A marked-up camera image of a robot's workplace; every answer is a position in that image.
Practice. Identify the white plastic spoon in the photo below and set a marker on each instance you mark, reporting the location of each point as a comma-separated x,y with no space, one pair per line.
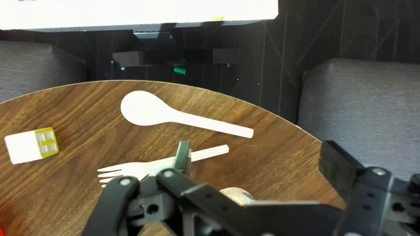
145,109

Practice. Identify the grey fabric sofa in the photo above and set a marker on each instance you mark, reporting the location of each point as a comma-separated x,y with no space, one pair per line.
359,113

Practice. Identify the white plastic fork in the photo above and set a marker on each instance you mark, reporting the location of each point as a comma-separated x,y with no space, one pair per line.
132,168

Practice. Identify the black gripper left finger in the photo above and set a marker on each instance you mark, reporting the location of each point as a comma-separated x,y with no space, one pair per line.
119,205

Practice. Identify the grey fabric seat cushion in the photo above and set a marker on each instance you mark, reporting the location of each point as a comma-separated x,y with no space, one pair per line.
35,66

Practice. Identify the white flat panel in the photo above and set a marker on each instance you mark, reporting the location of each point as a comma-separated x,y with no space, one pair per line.
132,13

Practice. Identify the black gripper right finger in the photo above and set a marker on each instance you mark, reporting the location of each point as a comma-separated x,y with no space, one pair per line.
376,201

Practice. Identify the white and yellow block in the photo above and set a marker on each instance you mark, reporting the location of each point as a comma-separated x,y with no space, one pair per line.
27,146

